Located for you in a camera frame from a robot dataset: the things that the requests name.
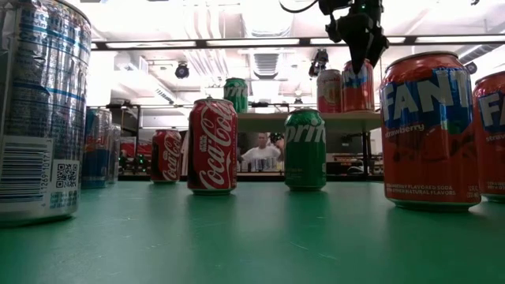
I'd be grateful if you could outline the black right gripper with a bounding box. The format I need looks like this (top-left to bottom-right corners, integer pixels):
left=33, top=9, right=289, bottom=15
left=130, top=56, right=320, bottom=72
left=318, top=0, right=390, bottom=75

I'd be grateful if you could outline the red Fanta strawberry can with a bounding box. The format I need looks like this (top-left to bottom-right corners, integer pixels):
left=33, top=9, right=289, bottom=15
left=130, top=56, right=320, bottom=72
left=380, top=50, right=482, bottom=213
left=341, top=58, right=376, bottom=114
left=472, top=70, right=505, bottom=204

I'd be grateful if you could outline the white pink raspberry lime can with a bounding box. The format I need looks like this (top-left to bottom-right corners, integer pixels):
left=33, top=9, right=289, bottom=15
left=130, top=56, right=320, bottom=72
left=316, top=69, right=343, bottom=114

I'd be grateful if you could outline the green Sprite can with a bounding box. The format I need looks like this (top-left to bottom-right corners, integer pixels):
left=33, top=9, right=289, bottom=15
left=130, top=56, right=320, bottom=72
left=223, top=77, right=249, bottom=114
left=283, top=108, right=327, bottom=192

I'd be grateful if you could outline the red Coca-Cola can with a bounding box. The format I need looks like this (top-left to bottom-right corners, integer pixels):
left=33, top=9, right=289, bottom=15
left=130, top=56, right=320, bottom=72
left=151, top=129, right=183, bottom=185
left=187, top=97, right=238, bottom=196

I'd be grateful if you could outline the wooden shelf with black legs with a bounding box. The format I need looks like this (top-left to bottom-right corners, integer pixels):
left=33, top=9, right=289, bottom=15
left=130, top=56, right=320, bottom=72
left=236, top=111, right=383, bottom=178

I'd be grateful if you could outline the person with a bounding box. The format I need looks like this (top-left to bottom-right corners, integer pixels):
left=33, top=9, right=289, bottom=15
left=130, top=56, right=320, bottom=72
left=240, top=132, right=286, bottom=173

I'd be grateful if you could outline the green table mat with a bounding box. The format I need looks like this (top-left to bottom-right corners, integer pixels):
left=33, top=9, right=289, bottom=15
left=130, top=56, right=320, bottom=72
left=0, top=180, right=505, bottom=284

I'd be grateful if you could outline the black ceiling camera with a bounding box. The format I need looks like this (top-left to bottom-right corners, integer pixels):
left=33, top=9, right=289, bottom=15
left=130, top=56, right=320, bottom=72
left=174, top=62, right=190, bottom=80
left=308, top=49, right=330, bottom=78

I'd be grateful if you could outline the black aluminium table frame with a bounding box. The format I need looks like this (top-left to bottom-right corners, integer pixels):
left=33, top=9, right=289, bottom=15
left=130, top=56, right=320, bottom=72
left=118, top=173, right=386, bottom=182

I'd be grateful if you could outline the black ceiling light rail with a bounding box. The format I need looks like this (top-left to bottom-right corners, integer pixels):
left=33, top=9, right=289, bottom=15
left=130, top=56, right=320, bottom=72
left=90, top=36, right=505, bottom=50

